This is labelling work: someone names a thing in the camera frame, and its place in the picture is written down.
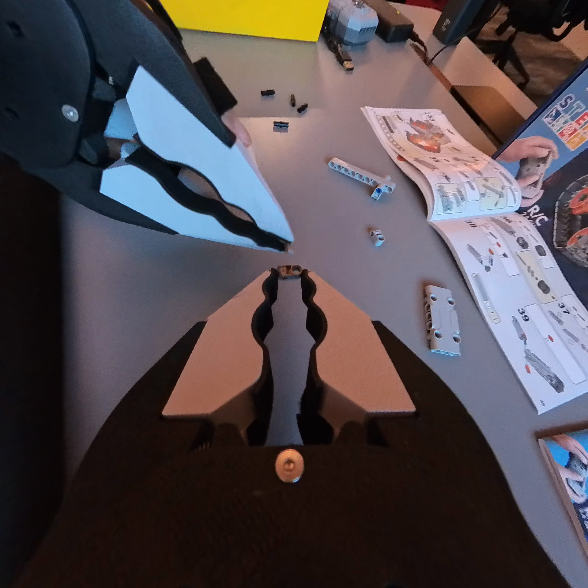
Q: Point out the black office chair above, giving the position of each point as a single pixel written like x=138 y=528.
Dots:
x=528 y=18

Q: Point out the small grey connector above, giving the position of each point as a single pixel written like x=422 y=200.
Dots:
x=376 y=237
x=289 y=271

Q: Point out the grey battery box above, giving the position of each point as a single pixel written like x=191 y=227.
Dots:
x=353 y=23

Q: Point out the black double connector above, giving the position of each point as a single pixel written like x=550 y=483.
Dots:
x=280 y=126

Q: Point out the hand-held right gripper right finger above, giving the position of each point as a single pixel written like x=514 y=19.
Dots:
x=358 y=367

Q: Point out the small blue booklet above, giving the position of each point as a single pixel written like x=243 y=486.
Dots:
x=567 y=482

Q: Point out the open instruction booklet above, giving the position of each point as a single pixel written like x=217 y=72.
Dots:
x=505 y=275

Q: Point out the grey desk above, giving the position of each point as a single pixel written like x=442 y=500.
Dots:
x=344 y=257

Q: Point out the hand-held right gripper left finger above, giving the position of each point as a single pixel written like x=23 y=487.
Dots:
x=216 y=367

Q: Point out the robot kit box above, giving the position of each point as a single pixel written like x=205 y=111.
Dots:
x=565 y=206

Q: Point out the black monitor stand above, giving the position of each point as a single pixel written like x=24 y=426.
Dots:
x=454 y=20

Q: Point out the grey panel plate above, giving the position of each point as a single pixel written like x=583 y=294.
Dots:
x=443 y=317

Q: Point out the grey beam assembly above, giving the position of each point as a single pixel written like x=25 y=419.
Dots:
x=349 y=167

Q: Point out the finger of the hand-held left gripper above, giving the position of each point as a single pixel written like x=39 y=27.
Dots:
x=151 y=202
x=183 y=133

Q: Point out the person's left hand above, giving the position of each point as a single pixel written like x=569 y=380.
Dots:
x=240 y=132

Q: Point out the yellow storage bin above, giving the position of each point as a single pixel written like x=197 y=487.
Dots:
x=239 y=18

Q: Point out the black power adapter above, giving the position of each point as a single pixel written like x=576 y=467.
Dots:
x=390 y=20

